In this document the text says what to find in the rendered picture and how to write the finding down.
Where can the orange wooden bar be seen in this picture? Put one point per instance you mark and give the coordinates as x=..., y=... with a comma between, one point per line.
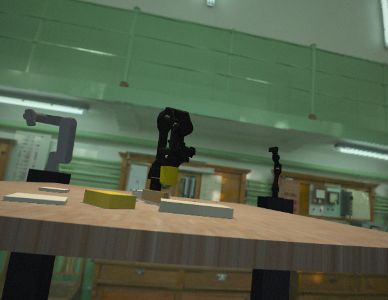
x=154, y=196

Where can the yellow rectangular block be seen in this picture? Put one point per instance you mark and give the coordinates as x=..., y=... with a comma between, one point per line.
x=110, y=200

